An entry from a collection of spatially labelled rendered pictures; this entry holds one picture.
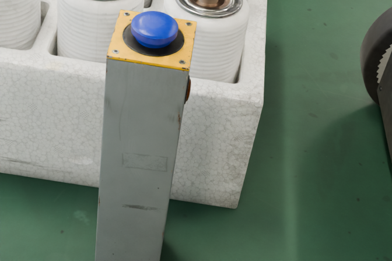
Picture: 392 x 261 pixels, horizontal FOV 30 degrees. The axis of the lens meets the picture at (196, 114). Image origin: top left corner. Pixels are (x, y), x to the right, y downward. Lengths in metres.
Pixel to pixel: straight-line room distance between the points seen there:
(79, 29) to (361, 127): 0.47
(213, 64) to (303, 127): 0.28
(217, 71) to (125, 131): 0.19
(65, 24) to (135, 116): 0.21
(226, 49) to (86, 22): 0.15
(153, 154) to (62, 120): 0.20
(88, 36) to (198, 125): 0.16
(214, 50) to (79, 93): 0.16
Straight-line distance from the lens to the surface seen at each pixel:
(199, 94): 0.79
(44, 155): 0.90
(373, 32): 1.05
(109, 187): 0.72
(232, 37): 0.80
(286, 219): 0.93
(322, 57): 1.20
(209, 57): 0.80
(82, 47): 0.82
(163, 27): 0.62
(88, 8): 0.79
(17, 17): 0.83
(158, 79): 0.62
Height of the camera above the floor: 0.69
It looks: 42 degrees down
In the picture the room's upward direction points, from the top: 10 degrees clockwise
